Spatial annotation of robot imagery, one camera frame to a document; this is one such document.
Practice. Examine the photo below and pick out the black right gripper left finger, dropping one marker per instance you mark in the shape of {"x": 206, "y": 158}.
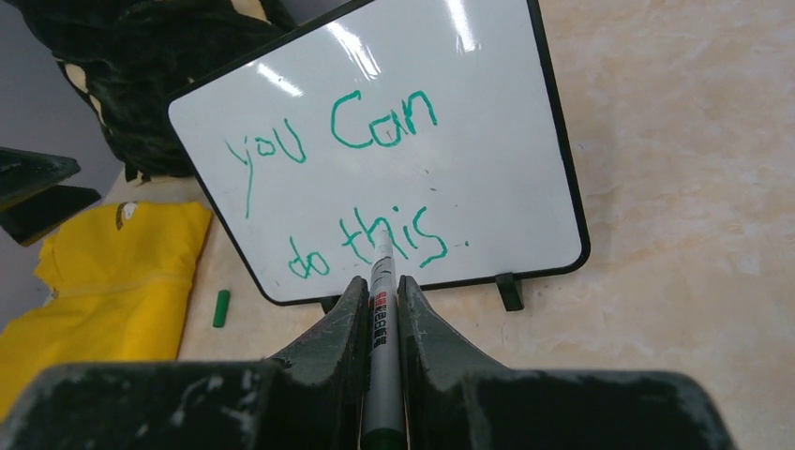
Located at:
{"x": 306, "y": 396}

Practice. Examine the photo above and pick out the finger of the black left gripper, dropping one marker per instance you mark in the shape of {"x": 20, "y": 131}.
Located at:
{"x": 24, "y": 174}
{"x": 28, "y": 221}

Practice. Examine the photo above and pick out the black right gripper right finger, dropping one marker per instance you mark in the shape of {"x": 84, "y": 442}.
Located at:
{"x": 458, "y": 397}

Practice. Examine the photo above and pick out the white marker pen body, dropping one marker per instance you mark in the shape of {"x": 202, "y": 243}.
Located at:
{"x": 383, "y": 423}

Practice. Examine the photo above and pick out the green marker cap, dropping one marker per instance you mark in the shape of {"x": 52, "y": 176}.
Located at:
{"x": 221, "y": 308}

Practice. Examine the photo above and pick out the white whiteboard black frame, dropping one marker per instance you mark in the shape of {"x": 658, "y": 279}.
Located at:
{"x": 437, "y": 122}

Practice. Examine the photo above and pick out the black whiteboard left foot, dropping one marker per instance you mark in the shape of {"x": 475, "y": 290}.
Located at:
{"x": 328, "y": 303}

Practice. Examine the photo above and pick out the black whiteboard foot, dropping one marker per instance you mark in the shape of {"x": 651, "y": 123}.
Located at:
{"x": 510, "y": 291}
{"x": 328, "y": 303}

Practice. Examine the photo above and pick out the black whiteboard right foot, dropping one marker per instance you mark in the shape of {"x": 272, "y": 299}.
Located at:
{"x": 510, "y": 291}

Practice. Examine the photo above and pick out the yellow folded cloth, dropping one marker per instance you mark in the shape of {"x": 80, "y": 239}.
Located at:
{"x": 120, "y": 276}

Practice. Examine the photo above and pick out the black floral blanket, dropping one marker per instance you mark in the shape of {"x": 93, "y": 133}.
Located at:
{"x": 124, "y": 59}

